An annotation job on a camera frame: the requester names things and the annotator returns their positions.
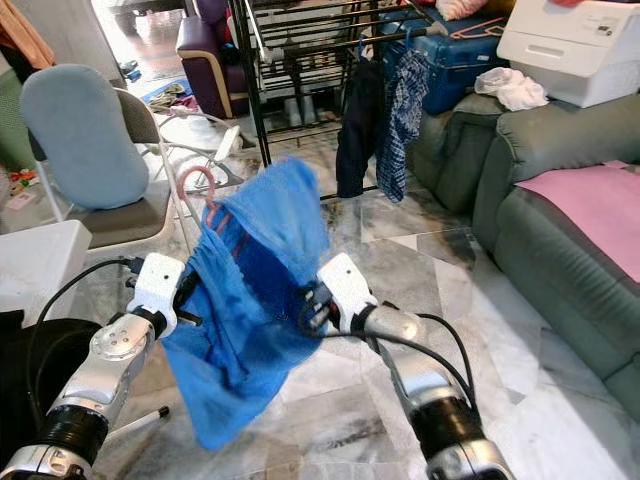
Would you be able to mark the purple armchair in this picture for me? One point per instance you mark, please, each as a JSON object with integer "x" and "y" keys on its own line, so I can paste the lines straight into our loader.
{"x": 205, "y": 70}

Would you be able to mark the navy blue garment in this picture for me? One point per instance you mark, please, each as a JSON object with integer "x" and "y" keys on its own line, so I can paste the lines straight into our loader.
{"x": 360, "y": 140}

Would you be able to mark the pink striped pillow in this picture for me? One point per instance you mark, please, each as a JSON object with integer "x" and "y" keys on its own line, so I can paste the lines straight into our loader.
{"x": 460, "y": 8}

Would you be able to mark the blue checked garment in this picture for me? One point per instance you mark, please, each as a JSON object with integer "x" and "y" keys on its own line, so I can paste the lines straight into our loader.
{"x": 405, "y": 130}

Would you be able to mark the pink clothes hanger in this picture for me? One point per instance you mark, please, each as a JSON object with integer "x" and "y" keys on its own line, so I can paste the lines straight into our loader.
{"x": 195, "y": 172}
{"x": 478, "y": 30}

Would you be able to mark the crumpled white cloth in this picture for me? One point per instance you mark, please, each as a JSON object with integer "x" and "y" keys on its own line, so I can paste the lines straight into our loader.
{"x": 510, "y": 90}

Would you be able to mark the black garment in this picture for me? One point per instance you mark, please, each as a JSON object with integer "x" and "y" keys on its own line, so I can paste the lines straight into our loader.
{"x": 40, "y": 390}

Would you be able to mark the grey white folding chair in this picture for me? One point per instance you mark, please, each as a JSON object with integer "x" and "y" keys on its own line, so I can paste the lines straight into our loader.
{"x": 130, "y": 225}

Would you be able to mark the white plastic storage box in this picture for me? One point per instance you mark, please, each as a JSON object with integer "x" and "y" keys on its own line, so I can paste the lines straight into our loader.
{"x": 570, "y": 50}

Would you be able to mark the black metal drying rack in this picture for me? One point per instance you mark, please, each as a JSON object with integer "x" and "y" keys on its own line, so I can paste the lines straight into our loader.
{"x": 250, "y": 85}

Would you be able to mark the light blue cushion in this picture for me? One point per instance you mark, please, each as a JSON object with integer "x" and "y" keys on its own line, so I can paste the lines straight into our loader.
{"x": 85, "y": 140}

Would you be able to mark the blue clothes hanger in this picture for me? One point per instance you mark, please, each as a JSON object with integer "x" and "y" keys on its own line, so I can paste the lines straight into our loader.
{"x": 410, "y": 37}
{"x": 362, "y": 45}

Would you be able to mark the blue plastic storage box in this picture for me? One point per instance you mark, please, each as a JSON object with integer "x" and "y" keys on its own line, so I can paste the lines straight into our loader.
{"x": 465, "y": 75}

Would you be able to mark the blue towel cloth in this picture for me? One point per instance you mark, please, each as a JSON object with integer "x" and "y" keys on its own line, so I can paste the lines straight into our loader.
{"x": 250, "y": 300}

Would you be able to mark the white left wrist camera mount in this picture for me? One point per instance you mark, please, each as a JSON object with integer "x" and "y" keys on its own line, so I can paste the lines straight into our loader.
{"x": 160, "y": 285}

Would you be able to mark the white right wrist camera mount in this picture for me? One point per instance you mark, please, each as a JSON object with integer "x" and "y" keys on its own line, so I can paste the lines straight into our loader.
{"x": 348, "y": 283}

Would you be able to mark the pink sofa cover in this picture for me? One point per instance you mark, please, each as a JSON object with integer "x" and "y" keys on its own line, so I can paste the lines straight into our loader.
{"x": 585, "y": 205}

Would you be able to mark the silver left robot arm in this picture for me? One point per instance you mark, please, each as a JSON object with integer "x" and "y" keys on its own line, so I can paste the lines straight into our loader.
{"x": 115, "y": 360}

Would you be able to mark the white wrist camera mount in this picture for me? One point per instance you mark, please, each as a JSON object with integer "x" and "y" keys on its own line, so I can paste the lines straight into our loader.
{"x": 348, "y": 283}
{"x": 160, "y": 285}

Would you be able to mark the grey green sofa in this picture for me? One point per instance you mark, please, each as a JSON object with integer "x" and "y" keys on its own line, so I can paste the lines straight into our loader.
{"x": 540, "y": 150}

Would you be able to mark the white folding table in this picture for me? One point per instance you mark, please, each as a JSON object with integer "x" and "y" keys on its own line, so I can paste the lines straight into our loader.
{"x": 40, "y": 265}

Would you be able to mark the white tubular floor frame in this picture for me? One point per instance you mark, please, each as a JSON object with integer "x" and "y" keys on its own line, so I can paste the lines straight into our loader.
{"x": 225, "y": 160}

